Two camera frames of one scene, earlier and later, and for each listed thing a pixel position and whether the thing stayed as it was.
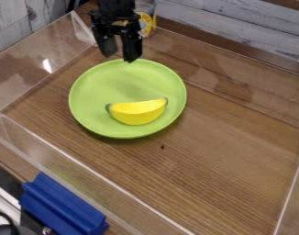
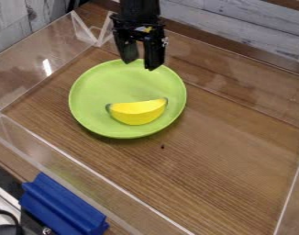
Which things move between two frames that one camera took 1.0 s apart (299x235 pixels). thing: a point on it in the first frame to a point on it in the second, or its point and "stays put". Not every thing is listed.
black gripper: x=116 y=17 to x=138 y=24
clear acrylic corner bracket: x=82 y=30 stays put
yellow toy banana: x=138 y=112 stays put
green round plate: x=118 y=81 stays put
